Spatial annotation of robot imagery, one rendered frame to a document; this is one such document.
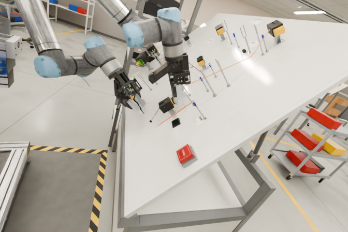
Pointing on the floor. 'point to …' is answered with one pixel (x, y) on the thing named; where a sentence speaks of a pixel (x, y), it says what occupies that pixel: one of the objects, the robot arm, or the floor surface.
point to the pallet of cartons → (334, 105)
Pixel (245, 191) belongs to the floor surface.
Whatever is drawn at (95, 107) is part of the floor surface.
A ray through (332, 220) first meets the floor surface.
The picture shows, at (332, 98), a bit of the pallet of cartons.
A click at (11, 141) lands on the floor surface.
